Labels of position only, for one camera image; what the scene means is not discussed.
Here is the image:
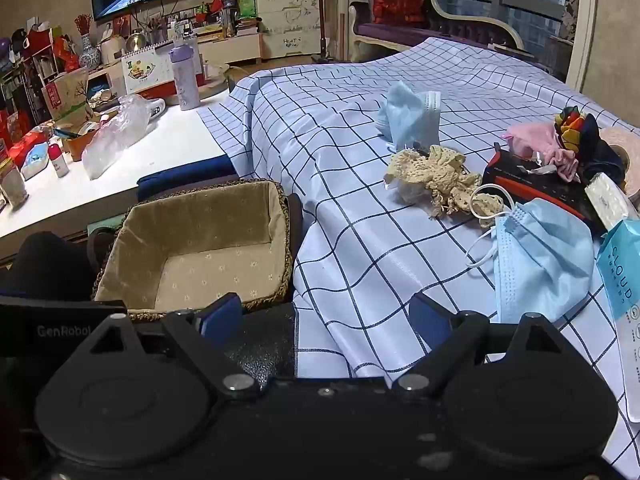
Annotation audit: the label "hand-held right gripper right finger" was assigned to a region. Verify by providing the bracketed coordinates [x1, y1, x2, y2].
[392, 294, 576, 401]

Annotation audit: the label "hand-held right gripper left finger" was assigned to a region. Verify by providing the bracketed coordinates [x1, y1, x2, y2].
[75, 292, 261, 401]

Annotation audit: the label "woven basket with beige lining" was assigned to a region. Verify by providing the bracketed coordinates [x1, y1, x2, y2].
[91, 178, 293, 322]

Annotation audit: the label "blue face mask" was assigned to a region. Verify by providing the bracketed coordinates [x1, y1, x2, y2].
[376, 81, 442, 153]
[466, 197, 596, 323]

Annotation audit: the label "cream lace doily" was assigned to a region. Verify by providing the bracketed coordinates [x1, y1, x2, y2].
[384, 145, 506, 218]

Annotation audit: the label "colourful socks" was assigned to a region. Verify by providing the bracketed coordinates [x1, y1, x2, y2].
[552, 105, 626, 183]

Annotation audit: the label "pink toilet paper roll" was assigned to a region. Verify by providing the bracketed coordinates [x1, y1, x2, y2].
[597, 126, 640, 201]

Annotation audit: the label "blue foam mat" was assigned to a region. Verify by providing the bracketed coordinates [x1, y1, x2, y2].
[136, 155, 241, 201]

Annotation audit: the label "white tube with red cap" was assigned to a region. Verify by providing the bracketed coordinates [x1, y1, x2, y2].
[48, 144, 70, 178]

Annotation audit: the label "black and orange device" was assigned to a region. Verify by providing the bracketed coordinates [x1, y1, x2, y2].
[481, 142, 608, 233]

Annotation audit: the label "white checked tablecloth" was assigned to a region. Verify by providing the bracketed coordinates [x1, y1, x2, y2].
[197, 37, 640, 466]

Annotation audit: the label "orange desk organizer box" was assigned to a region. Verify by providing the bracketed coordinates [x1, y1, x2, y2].
[65, 127, 101, 162]

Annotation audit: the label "light blue wet wipes pack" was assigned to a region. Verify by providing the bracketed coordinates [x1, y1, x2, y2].
[595, 219, 640, 423]

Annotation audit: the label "clear plastic bag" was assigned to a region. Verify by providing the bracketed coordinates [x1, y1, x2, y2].
[81, 94, 151, 181]

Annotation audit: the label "folded blue face mask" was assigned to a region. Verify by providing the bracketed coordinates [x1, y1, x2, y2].
[376, 81, 442, 153]

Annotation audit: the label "pink cloth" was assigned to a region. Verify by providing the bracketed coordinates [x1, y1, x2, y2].
[502, 122, 583, 183]

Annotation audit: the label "small white tissue pack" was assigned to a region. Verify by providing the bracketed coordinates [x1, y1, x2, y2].
[584, 172, 638, 233]

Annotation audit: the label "round wooden tray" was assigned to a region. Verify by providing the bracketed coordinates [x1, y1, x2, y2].
[200, 62, 232, 95]

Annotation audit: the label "brown paper bag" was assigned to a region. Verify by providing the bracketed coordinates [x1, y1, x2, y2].
[41, 67, 91, 126]

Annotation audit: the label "purple water bottle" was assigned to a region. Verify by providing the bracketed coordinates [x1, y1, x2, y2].
[169, 40, 202, 112]

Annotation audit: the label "desk calendar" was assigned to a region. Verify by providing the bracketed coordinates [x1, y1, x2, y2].
[121, 44, 175, 96]

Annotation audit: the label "white television cabinet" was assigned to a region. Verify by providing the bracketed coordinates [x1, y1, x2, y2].
[197, 27, 263, 66]

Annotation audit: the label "blue and white vase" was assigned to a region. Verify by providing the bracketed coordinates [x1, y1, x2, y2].
[77, 32, 98, 70]

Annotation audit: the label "ornate chaise sofa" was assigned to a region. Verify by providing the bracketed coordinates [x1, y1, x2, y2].
[348, 0, 536, 63]

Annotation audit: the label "white drawer cabinet with drawings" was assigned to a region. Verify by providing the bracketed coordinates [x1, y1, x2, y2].
[254, 0, 322, 61]

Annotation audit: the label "upright vacuum cleaner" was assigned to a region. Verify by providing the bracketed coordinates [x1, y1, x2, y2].
[311, 0, 337, 63]

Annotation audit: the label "red cushion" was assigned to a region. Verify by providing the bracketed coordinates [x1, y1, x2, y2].
[371, 0, 430, 23]

